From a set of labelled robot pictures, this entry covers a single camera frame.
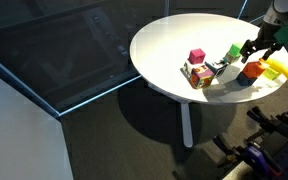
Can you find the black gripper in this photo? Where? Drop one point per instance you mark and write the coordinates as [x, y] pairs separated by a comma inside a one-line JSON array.
[[269, 38]]

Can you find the orange block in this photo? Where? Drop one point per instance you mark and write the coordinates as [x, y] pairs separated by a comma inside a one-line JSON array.
[[254, 70]]

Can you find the lime green small block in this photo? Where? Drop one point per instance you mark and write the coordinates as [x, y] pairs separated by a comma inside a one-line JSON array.
[[271, 74]]

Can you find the blue block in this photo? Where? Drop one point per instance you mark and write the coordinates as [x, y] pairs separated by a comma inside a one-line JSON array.
[[243, 80]]

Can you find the magenta block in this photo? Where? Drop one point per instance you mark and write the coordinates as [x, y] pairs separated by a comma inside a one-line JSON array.
[[197, 56]]

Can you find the yellow banana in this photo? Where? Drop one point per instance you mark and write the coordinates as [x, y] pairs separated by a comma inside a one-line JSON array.
[[282, 68]]

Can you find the black cube with white print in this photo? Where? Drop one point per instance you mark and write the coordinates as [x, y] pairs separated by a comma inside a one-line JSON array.
[[219, 68]]

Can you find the thin slanted metal rod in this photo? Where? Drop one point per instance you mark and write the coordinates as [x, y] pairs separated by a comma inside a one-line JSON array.
[[242, 8]]

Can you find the multicolour patterned cube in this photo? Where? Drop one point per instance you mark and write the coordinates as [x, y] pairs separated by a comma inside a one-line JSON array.
[[202, 77]]

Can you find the black clamp with yellow pin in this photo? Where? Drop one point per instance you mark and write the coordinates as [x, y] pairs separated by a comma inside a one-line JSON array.
[[227, 148]]

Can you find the white table base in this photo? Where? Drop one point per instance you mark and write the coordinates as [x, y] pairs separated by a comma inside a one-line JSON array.
[[186, 123]]

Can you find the purple clamp with orange tip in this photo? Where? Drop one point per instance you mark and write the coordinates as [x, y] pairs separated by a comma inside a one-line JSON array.
[[260, 160]]

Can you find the light blue floor rail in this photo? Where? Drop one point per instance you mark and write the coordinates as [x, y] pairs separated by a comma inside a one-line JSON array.
[[94, 96]]

